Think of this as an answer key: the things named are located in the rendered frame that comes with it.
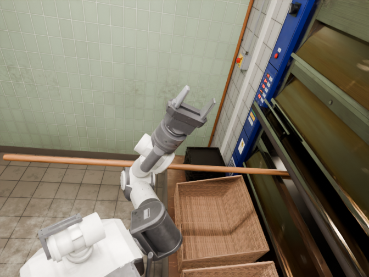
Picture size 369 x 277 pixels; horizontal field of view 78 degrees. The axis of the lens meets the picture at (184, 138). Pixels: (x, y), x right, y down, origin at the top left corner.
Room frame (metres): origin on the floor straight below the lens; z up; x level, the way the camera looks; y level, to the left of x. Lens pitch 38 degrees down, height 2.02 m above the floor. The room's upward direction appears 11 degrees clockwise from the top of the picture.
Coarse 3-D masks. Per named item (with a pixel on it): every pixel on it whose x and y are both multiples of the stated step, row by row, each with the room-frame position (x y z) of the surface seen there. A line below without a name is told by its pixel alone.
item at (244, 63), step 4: (240, 56) 1.84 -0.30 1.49; (244, 56) 1.78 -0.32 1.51; (248, 56) 1.80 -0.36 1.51; (240, 60) 1.81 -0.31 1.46; (244, 60) 1.78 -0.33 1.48; (248, 60) 1.78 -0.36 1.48; (240, 64) 1.79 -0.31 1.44; (244, 64) 1.78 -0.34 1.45; (248, 64) 1.78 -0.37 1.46; (240, 68) 1.77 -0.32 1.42; (244, 68) 1.78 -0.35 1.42
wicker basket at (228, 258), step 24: (192, 192) 1.13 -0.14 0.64; (216, 192) 1.16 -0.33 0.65; (192, 216) 0.96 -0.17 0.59; (216, 216) 1.00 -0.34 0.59; (240, 216) 0.94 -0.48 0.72; (192, 240) 0.78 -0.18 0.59; (216, 240) 0.81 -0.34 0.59; (240, 240) 0.81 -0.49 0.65; (264, 240) 0.72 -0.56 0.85; (192, 264) 0.59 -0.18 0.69; (216, 264) 0.62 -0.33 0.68
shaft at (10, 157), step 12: (12, 156) 0.67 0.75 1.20; (24, 156) 0.68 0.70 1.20; (36, 156) 0.70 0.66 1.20; (168, 168) 0.79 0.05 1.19; (180, 168) 0.81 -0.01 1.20; (192, 168) 0.82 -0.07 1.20; (204, 168) 0.83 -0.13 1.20; (216, 168) 0.85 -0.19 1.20; (228, 168) 0.86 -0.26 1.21; (240, 168) 0.88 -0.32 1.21; (252, 168) 0.90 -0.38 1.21
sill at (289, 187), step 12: (264, 144) 1.18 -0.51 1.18; (276, 156) 1.08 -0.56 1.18; (276, 168) 0.97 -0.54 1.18; (288, 180) 0.89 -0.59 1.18; (288, 192) 0.81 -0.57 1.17; (300, 204) 0.74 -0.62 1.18; (300, 216) 0.68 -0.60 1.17; (312, 228) 0.62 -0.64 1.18; (312, 240) 0.57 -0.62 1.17; (324, 240) 0.57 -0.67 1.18; (324, 252) 0.52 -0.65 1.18; (324, 264) 0.47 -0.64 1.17; (336, 264) 0.48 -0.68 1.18; (336, 276) 0.43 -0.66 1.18
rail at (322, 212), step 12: (264, 120) 1.03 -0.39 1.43; (276, 132) 0.92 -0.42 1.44; (288, 156) 0.76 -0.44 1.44; (300, 180) 0.64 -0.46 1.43; (312, 192) 0.58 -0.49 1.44; (324, 216) 0.48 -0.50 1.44; (336, 228) 0.45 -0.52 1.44; (336, 240) 0.41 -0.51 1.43; (348, 252) 0.37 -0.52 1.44; (360, 276) 0.31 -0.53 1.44
